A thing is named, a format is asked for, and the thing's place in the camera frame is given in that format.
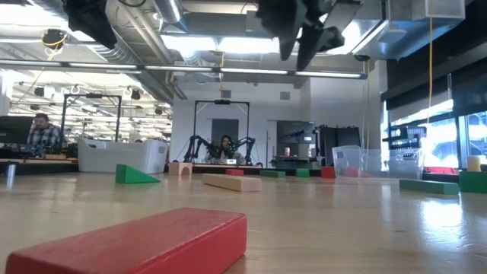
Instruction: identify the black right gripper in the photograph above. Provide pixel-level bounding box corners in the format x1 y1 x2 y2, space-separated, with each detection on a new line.
254 0 362 72

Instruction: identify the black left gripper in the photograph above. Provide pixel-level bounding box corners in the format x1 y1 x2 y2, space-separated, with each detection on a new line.
62 0 119 50

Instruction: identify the labelled long natural wood block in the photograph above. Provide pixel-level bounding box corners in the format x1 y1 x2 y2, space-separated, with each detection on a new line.
201 173 263 193

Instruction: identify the green wedge block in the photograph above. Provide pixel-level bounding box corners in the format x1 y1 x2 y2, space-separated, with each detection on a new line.
115 164 161 185

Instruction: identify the green cube block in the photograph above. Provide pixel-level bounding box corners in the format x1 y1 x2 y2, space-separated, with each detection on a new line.
458 170 487 194

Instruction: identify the dark shelf unit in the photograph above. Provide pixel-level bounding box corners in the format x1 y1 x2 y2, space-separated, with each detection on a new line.
276 120 317 168

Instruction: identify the long ceiling light bar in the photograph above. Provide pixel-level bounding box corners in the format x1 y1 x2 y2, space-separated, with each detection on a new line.
0 59 369 80

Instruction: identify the person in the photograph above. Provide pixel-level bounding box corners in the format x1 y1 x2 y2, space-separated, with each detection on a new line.
21 113 65 158
204 134 247 165

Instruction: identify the black monitor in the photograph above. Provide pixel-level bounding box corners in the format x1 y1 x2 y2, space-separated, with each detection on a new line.
0 115 35 145

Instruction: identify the clear plastic bin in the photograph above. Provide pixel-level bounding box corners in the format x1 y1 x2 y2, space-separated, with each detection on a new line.
331 144 425 180

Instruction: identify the yellow cylinder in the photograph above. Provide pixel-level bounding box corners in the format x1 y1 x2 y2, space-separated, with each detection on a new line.
466 155 482 173

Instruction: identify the black ceiling cable reel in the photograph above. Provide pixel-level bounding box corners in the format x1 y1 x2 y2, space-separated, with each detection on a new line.
40 28 68 50

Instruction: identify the black robot station frame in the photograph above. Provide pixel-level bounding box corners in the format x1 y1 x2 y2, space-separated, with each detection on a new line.
193 99 251 165
60 93 123 150

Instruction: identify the silver ventilation duct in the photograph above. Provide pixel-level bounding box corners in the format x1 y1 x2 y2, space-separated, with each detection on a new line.
151 0 189 31

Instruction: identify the yellow hanging cable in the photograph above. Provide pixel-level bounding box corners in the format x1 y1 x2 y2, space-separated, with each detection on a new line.
426 0 434 115

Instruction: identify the white handled storage bin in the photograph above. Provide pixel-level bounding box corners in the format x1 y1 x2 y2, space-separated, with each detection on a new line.
77 138 170 175

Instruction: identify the black aluminium table frame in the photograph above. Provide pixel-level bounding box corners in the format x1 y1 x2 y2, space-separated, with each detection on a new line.
0 161 461 183

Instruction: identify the silver metal post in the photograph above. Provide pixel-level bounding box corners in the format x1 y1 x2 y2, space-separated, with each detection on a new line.
5 163 17 190

